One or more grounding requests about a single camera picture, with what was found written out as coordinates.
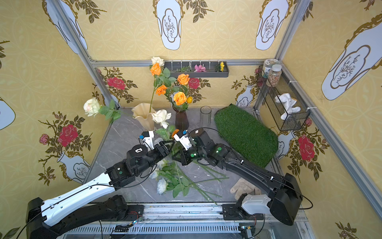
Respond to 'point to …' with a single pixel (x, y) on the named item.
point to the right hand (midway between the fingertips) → (176, 153)
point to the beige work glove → (244, 186)
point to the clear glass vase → (205, 116)
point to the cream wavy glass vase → (143, 112)
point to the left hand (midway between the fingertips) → (169, 141)
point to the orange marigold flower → (161, 90)
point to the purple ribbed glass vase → (181, 120)
